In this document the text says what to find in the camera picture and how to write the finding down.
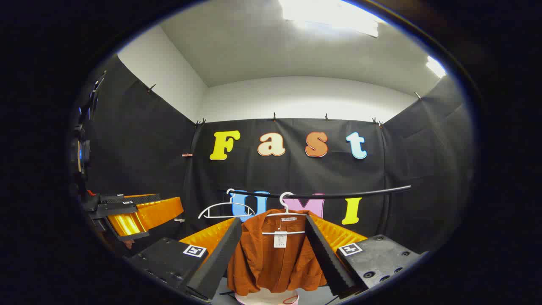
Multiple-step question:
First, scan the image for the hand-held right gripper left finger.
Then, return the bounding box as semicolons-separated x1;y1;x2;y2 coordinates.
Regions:
127;217;243;302

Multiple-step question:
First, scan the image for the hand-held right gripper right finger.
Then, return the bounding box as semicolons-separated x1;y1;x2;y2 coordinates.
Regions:
305;214;428;297

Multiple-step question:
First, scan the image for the rust orange jacket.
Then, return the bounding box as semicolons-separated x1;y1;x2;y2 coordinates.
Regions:
227;209;329;296

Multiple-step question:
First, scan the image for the white plastic hanger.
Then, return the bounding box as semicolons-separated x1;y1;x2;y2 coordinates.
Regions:
262;192;307;236
198;189;257;220

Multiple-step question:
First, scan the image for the pink laundry hamper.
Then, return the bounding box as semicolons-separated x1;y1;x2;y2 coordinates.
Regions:
235;288;300;305

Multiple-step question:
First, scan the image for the black backdrop cloth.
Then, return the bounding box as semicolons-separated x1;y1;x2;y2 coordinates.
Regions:
74;55;473;272

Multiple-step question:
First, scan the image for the small ceiling light panel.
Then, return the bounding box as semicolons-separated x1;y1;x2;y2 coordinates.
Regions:
426;56;447;78

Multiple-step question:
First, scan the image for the large ceiling light panel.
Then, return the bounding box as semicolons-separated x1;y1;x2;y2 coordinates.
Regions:
279;0;379;38

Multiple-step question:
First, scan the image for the black clothes rail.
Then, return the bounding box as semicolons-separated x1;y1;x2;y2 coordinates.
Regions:
224;185;411;200

